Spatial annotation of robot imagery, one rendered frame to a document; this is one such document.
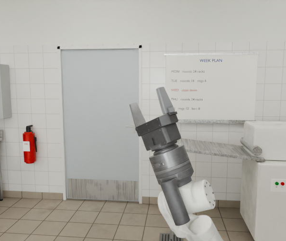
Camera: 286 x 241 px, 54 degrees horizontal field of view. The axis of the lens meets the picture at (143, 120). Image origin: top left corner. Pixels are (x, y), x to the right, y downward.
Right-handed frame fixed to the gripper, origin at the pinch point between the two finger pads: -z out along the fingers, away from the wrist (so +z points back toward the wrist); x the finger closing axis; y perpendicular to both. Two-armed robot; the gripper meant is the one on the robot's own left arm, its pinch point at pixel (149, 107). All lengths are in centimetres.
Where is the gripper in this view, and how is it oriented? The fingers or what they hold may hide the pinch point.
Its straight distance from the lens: 66.6
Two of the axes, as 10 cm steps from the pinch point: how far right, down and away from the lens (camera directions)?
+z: 3.5, 9.3, -0.8
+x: 5.9, -2.8, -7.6
